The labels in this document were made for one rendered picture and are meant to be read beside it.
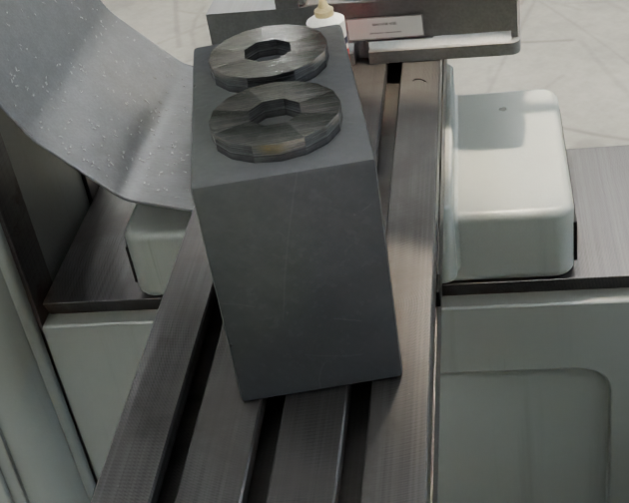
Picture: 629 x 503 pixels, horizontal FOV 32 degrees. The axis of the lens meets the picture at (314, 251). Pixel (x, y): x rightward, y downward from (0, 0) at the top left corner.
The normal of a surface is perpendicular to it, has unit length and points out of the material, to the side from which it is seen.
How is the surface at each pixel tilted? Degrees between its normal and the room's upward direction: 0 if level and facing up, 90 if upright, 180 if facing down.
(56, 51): 63
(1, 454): 88
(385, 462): 0
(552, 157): 0
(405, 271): 0
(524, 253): 90
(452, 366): 90
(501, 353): 90
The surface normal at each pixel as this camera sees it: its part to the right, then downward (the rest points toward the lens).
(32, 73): 0.82, -0.41
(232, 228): 0.08, 0.56
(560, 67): -0.14, -0.81
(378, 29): -0.15, 0.59
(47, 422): 0.76, 0.26
